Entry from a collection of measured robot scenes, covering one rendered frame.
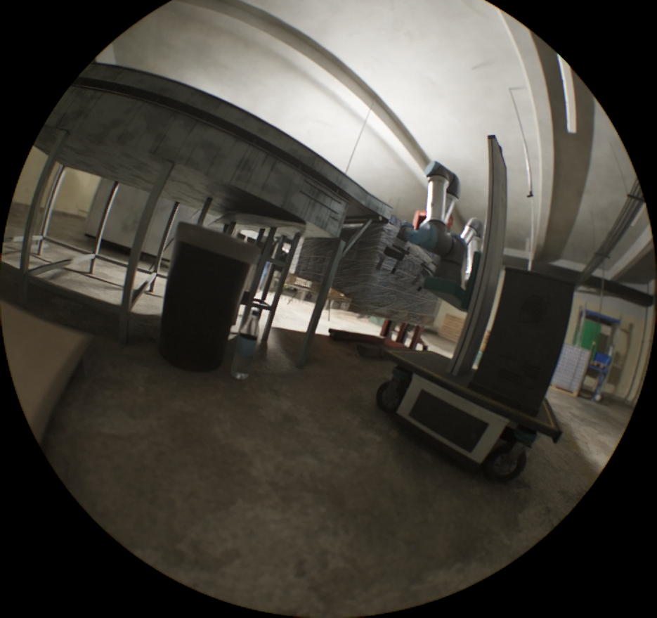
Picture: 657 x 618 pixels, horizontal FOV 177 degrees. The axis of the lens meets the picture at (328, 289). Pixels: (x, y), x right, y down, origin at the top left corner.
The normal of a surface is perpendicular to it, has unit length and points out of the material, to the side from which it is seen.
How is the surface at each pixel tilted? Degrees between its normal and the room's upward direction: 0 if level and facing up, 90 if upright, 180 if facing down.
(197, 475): 0
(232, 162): 90
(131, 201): 90
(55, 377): 0
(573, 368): 89
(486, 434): 90
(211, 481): 0
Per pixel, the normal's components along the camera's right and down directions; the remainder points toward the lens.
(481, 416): -0.77, -0.25
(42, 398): 0.32, -0.95
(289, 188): 0.61, 0.22
